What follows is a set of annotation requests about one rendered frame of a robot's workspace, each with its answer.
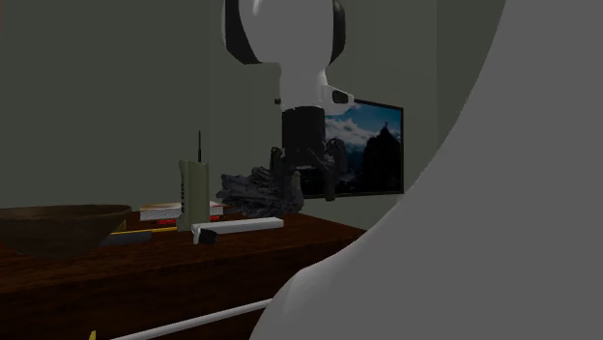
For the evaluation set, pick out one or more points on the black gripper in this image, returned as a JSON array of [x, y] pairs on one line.
[[304, 134]]

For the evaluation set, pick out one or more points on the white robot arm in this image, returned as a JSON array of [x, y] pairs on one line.
[[494, 212]]

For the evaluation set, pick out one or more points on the dark grey rock figure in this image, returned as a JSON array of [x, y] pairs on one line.
[[252, 193]]

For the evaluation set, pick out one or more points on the white bar with black end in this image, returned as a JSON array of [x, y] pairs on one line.
[[240, 225]]

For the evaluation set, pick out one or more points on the olive handset with black antenna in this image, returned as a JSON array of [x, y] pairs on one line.
[[194, 195]]

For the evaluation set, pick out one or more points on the red book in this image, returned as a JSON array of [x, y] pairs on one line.
[[166, 221]]

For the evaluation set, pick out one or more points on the white patterned book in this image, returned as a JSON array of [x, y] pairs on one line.
[[162, 210]]

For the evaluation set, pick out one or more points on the yellow pencil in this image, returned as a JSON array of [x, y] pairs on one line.
[[141, 230]]

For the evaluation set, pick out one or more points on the dark grey flat slab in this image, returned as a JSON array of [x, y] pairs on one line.
[[127, 238]]

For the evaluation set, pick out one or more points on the dark wooden bowl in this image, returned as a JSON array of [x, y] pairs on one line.
[[59, 228]]

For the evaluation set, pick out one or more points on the black-framed mountain wall picture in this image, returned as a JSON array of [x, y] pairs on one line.
[[372, 150]]

